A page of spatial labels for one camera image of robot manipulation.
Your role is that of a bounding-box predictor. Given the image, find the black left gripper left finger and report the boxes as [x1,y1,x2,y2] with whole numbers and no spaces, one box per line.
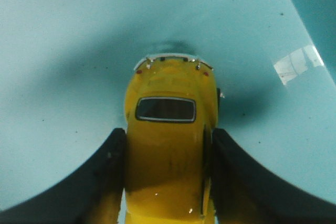
[1,128,126,223]

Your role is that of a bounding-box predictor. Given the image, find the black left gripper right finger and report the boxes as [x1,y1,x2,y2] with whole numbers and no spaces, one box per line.
[212,129,335,223]

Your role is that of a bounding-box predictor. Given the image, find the yellow toy beetle car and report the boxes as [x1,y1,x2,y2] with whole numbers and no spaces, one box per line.
[124,53,220,223]

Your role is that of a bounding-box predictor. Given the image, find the light blue storage box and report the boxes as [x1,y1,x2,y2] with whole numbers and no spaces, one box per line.
[1,0,335,211]

